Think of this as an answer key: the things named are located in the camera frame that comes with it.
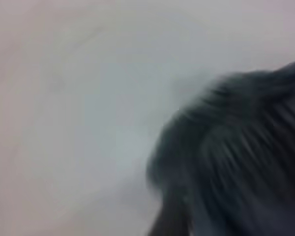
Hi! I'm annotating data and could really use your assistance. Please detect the blue denim jeans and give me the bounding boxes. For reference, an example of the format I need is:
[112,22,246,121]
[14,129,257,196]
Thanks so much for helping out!
[146,58,295,236]

